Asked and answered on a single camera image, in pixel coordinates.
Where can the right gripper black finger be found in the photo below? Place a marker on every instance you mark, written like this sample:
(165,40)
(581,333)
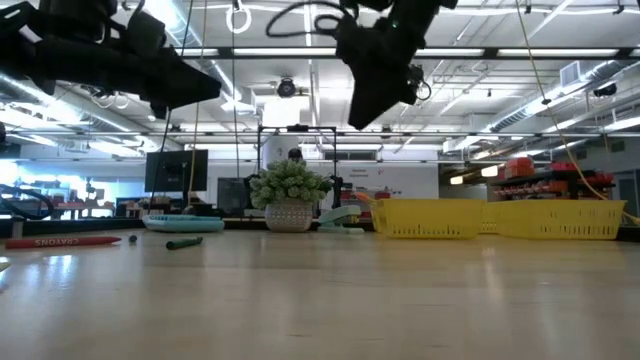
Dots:
(372,100)

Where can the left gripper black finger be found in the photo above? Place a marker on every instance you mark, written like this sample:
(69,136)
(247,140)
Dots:
(180,85)

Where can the green crayon Madter print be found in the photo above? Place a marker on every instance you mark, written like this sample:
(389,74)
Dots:
(185,243)

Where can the grey crayon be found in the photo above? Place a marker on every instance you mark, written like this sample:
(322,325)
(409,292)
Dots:
(132,239)

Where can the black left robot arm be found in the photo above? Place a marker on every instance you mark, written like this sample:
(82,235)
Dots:
(20,55)

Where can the black monitor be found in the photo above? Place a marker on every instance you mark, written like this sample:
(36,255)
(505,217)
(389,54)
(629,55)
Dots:
(175,170)

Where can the person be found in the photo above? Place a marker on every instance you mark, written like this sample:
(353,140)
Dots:
(295,154)

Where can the mint green stapler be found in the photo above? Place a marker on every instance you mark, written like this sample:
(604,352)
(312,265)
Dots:
(340,215)

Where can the green plant in white pot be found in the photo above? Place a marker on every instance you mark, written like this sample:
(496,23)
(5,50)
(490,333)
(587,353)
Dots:
(287,190)

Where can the yellow plastic slotted bin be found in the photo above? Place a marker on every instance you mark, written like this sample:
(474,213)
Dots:
(425,217)
(557,220)

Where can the red crayon box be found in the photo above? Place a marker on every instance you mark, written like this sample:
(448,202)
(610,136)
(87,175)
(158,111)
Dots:
(60,242)

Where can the shelf with red boxes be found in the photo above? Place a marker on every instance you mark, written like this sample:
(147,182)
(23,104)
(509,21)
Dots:
(550,187)

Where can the black rig top beam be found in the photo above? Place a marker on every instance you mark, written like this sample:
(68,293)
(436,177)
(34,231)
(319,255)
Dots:
(626,52)

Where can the black round ceiling camera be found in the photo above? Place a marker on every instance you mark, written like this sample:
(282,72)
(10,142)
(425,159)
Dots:
(286,88)

